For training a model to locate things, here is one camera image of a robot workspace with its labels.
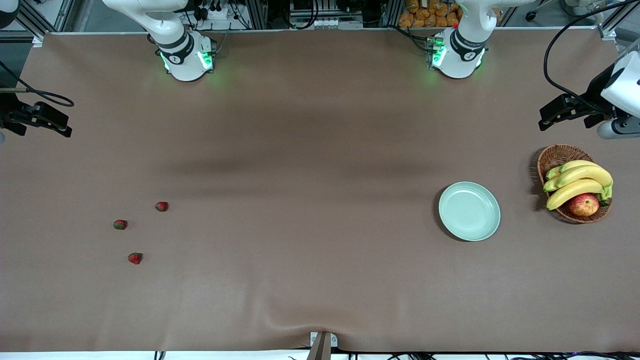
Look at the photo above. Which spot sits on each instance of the white power strip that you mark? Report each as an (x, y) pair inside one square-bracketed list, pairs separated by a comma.
[(325, 23), (215, 12)]

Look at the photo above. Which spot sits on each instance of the brown table cloth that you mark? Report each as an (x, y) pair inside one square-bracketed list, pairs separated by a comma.
[(320, 150)]

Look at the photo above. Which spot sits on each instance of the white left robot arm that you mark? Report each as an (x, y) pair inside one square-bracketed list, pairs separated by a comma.
[(462, 55)]

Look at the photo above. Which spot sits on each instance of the metal table bracket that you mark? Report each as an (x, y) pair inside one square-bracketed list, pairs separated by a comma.
[(322, 345)]

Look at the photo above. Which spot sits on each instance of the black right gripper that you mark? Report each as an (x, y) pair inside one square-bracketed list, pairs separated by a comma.
[(8, 112)]

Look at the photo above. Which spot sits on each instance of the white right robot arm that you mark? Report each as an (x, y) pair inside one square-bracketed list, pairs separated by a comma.
[(185, 62)]

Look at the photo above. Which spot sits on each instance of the dark red green strawberry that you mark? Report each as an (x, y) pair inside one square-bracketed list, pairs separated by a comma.
[(120, 224)]

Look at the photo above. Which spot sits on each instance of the yellow banana bunch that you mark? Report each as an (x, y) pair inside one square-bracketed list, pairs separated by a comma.
[(580, 175)]

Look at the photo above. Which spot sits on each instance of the orange bread rolls pile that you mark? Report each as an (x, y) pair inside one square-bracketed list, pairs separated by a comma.
[(430, 12)]

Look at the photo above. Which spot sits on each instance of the aluminium frame profile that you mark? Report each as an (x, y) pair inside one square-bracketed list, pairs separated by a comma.
[(607, 32), (30, 25)]

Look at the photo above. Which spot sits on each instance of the light green plate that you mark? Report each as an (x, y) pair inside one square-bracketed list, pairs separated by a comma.
[(469, 211)]

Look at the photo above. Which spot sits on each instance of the brown wicker basket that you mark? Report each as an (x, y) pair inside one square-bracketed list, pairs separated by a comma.
[(557, 155)]

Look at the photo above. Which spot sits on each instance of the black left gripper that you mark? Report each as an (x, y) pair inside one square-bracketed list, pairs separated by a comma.
[(594, 100)]

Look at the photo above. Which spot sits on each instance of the red apple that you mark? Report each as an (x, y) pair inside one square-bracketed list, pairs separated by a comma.
[(583, 204)]

